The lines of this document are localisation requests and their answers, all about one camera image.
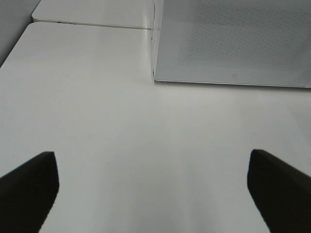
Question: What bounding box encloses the white microwave door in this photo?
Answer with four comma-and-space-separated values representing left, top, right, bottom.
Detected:
154, 0, 311, 88

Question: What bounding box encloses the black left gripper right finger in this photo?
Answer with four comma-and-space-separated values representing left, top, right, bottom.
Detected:
247, 150, 311, 233

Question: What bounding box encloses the white microwave oven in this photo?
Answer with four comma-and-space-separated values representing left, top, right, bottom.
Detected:
145, 0, 311, 89

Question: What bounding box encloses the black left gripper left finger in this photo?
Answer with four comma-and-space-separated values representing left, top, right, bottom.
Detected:
0, 151, 59, 233

